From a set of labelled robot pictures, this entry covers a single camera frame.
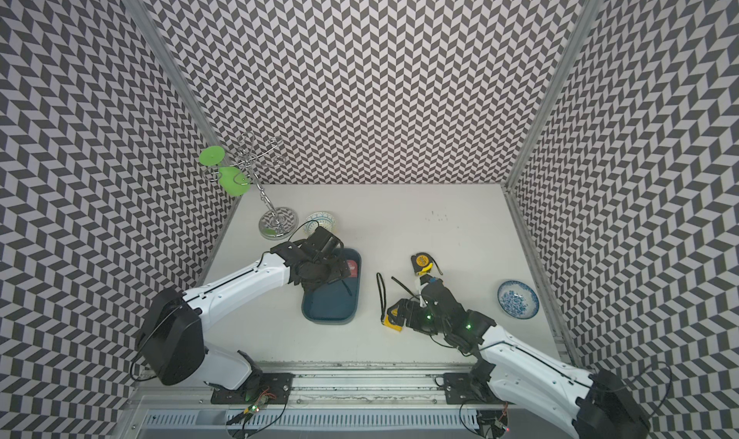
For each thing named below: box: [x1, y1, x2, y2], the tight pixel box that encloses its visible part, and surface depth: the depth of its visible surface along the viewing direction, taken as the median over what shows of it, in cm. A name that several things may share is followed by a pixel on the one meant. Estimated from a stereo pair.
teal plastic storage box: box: [301, 248, 362, 325], surface depth 88 cm
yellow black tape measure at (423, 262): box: [410, 252, 444, 276], surface depth 96 cm
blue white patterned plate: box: [497, 280, 540, 321], surface depth 88 cm
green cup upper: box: [199, 145, 227, 167], surface depth 84 cm
